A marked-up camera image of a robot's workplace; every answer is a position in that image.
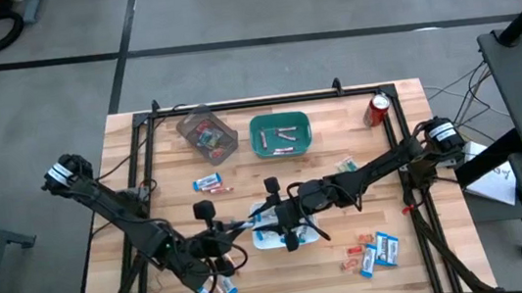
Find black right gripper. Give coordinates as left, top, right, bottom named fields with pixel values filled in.
left=243, top=170, right=337, bottom=258

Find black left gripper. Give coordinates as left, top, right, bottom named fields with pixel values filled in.
left=179, top=193, right=258, bottom=283

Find white plastic bin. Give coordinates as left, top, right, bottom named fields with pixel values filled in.
left=247, top=194, right=322, bottom=252

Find green plastic bin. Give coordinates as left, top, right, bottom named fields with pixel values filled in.
left=247, top=109, right=315, bottom=162

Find grey metal mounting plate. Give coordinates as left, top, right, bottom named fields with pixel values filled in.
left=124, top=184, right=153, bottom=203

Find clear grey plastic bin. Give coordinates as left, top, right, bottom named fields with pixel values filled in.
left=173, top=100, right=243, bottom=171

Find red soda can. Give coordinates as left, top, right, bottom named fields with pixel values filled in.
left=359, top=91, right=395, bottom=129

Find black metal beam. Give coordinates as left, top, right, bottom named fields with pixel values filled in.
left=451, top=127, right=522, bottom=189

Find white paper sheet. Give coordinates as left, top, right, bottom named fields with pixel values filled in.
left=456, top=135, right=521, bottom=212

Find grey floor box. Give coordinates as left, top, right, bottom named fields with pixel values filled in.
left=20, top=0, right=48, bottom=25

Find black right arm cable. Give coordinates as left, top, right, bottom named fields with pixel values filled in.
left=286, top=174, right=366, bottom=246

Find small thin wire loop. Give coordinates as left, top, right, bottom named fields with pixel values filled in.
left=149, top=273, right=165, bottom=293

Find black metal table frame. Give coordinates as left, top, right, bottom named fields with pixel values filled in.
left=47, top=63, right=496, bottom=293

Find black floor cables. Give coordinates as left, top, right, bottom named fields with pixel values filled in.
left=420, top=57, right=511, bottom=129

